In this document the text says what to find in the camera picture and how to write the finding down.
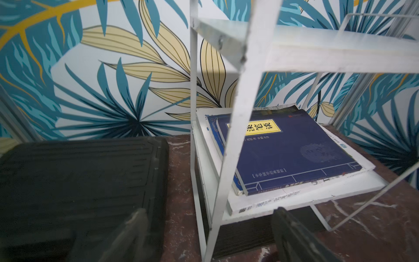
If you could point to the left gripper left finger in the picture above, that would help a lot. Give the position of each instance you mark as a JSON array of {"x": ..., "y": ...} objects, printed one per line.
[{"x": 124, "y": 244}]

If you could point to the black plastic tool case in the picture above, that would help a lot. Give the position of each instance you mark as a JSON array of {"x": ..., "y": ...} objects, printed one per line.
[{"x": 68, "y": 200}]

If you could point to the white large book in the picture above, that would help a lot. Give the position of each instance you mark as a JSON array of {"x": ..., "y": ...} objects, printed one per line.
[{"x": 210, "y": 161}]

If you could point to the white two-tier bookshelf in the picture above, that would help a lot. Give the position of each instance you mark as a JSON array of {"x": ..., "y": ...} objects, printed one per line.
[{"x": 262, "y": 38}]

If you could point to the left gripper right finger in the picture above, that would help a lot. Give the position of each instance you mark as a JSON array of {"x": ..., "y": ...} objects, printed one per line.
[{"x": 295, "y": 243}]

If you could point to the dark blue book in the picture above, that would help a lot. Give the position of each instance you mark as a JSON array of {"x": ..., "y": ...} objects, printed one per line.
[{"x": 286, "y": 147}]

